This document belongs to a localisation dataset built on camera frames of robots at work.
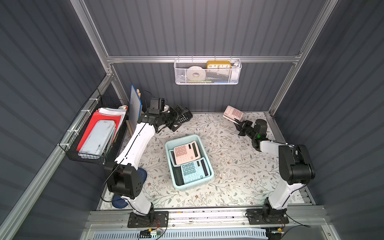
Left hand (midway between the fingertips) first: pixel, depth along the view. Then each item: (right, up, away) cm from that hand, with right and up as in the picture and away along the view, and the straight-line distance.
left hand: (188, 115), depth 79 cm
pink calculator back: (+29, +4, +20) cm, 36 cm away
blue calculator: (+3, -29, 0) cm, 29 cm away
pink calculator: (-1, -21, +8) cm, 23 cm away
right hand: (+30, 0, +12) cm, 33 cm away
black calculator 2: (-4, +2, +37) cm, 37 cm away
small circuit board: (-20, -57, -8) cm, 61 cm away
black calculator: (-5, -32, +1) cm, 33 cm away
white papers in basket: (-36, +3, +1) cm, 37 cm away
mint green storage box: (-10, -16, +8) cm, 20 cm away
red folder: (-48, -1, -2) cm, 48 cm away
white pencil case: (-42, -11, -9) cm, 45 cm away
